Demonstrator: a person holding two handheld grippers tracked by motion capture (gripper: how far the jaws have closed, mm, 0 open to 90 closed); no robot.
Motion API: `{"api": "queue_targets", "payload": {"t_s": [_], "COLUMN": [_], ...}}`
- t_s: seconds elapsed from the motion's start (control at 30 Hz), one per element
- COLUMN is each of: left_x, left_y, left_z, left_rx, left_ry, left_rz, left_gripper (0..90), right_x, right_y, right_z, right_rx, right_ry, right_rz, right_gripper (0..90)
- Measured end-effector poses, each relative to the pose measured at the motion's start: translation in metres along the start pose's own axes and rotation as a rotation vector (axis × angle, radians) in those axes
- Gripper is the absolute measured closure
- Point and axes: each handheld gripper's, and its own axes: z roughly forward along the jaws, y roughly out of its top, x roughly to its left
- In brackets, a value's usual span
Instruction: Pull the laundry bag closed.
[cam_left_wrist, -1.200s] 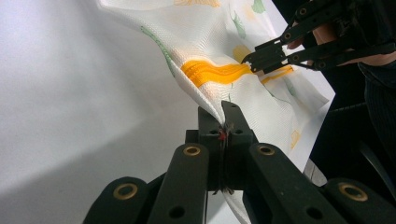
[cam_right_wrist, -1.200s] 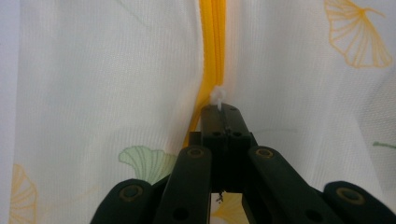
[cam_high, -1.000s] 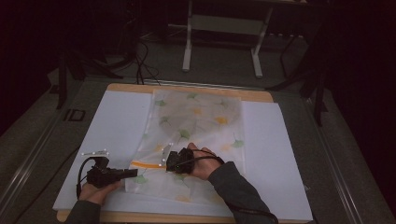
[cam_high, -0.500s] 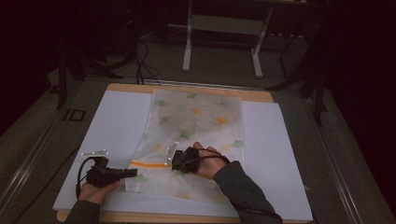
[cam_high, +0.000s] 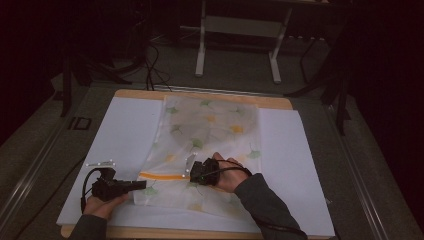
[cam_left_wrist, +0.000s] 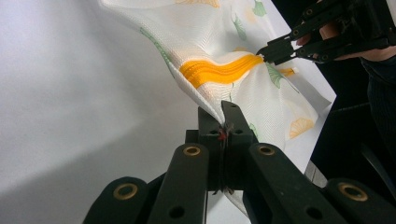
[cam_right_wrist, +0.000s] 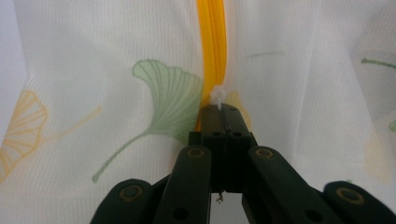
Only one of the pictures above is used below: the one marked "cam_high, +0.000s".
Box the metal floor rail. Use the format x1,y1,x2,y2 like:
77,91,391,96
0,123,69,231
324,103,390,240

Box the black floor socket plate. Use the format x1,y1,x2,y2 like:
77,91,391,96
68,116,92,131

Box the black floor cables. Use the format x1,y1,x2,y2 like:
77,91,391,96
142,42,173,92

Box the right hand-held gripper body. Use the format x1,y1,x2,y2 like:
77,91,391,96
183,152,222,187

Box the black metal stand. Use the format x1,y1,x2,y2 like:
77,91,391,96
59,49,134,118
284,29,355,136

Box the white metal desk frame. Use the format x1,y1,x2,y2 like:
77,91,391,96
194,0,331,85

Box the leaf print mesh laundry bag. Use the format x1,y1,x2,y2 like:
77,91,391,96
133,95,263,224

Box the person's right hand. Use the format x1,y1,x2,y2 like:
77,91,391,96
212,152,252,194

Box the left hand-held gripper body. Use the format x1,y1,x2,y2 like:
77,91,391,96
85,160,121,203

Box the white table mat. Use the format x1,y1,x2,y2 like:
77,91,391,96
56,96,336,237

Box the person's left hand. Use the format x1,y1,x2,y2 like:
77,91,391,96
83,192,130,221

